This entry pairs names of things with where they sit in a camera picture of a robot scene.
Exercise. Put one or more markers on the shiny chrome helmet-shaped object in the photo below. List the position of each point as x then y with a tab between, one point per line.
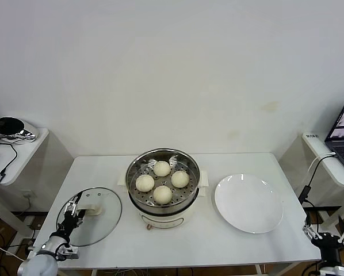
11	129

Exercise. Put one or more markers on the white steamed baozi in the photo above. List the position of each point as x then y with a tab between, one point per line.
145	183
162	195
161	168
180	179

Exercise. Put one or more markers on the white side table with chrome object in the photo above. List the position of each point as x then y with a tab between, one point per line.
25	155

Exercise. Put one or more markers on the white round plate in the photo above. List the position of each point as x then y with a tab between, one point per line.
248	202

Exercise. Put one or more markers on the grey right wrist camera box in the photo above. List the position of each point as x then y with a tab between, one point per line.
333	270

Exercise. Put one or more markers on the cream electric cooking pot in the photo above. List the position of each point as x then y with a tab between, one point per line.
163	220

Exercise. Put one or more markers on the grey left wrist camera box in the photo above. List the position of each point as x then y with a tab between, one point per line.
68	253

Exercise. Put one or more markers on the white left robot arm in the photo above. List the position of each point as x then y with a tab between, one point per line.
39	264

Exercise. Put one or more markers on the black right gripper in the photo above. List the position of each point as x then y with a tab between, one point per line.
330	247

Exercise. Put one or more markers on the white side table with laptop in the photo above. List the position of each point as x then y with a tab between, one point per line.
328	169

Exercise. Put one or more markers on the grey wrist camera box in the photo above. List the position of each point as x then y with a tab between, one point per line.
68	253
333	270

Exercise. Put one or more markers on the stainless steel steamer basket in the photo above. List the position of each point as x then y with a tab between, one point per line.
189	195

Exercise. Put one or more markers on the white wall socket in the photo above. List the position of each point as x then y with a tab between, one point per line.
26	195

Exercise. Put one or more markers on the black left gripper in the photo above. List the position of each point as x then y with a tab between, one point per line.
68	222

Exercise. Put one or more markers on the white label sticker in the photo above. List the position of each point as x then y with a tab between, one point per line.
312	135

